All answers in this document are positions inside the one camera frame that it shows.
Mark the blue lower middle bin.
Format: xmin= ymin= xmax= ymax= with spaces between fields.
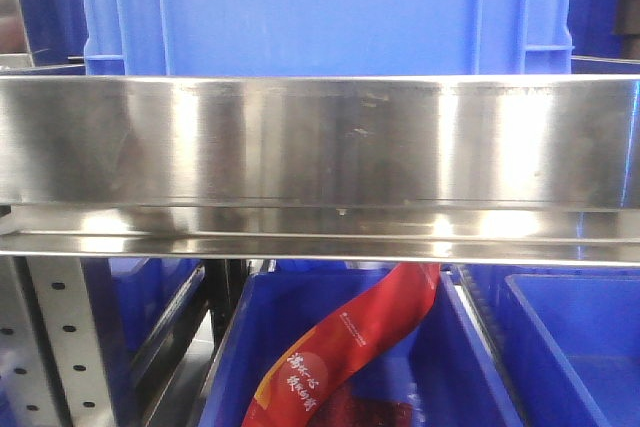
xmin=200 ymin=263 xmax=522 ymax=426

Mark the large blue upper bin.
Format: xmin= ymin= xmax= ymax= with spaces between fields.
xmin=83 ymin=0 xmax=572 ymax=76

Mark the blue lower right bin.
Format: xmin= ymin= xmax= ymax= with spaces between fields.
xmin=460 ymin=265 xmax=639 ymax=426

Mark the red snack bag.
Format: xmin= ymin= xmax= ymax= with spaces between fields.
xmin=242 ymin=262 xmax=440 ymax=426

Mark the perforated steel shelf upright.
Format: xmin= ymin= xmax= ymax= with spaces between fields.
xmin=1 ymin=256 xmax=128 ymax=426

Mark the stainless steel shelf rail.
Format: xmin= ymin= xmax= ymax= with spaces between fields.
xmin=1 ymin=75 xmax=639 ymax=266

